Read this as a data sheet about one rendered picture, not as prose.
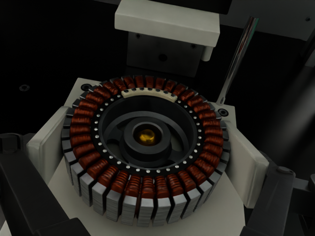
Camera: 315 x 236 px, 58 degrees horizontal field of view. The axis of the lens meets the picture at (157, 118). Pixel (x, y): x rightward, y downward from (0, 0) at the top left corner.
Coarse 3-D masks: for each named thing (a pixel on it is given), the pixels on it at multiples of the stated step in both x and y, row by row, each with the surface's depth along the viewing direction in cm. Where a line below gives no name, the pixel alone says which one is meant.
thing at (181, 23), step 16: (128, 0) 17; (144, 0) 17; (160, 0) 17; (176, 0) 17; (192, 0) 17; (208, 0) 17; (224, 0) 17; (128, 16) 16; (144, 16) 16; (160, 16) 16; (176, 16) 16; (192, 16) 17; (208, 16) 17; (144, 32) 16; (160, 32) 16; (176, 32) 16; (192, 32) 16; (208, 32) 16
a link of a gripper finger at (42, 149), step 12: (60, 108) 20; (48, 120) 17; (60, 120) 18; (48, 132) 15; (60, 132) 18; (36, 144) 14; (48, 144) 15; (60, 144) 18; (36, 156) 14; (48, 156) 15; (60, 156) 18; (36, 168) 14; (48, 168) 16; (48, 180) 16
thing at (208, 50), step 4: (204, 48) 29; (208, 48) 29; (212, 48) 29; (204, 52) 29; (208, 52) 29; (204, 56) 30; (208, 56) 30; (200, 60) 31; (204, 60) 30; (208, 60) 30
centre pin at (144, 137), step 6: (138, 132) 20; (144, 132) 20; (150, 132) 20; (138, 138) 20; (144, 138) 19; (150, 138) 19; (156, 138) 20; (144, 144) 19; (150, 144) 19; (156, 144) 20
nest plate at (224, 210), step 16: (80, 80) 26; (224, 112) 26; (112, 144) 22; (176, 144) 23; (64, 160) 20; (64, 176) 20; (224, 176) 21; (64, 192) 19; (224, 192) 20; (64, 208) 18; (80, 208) 18; (208, 208) 19; (224, 208) 19; (240, 208) 20; (96, 224) 18; (112, 224) 18; (176, 224) 18; (192, 224) 18; (208, 224) 19; (224, 224) 19; (240, 224) 19
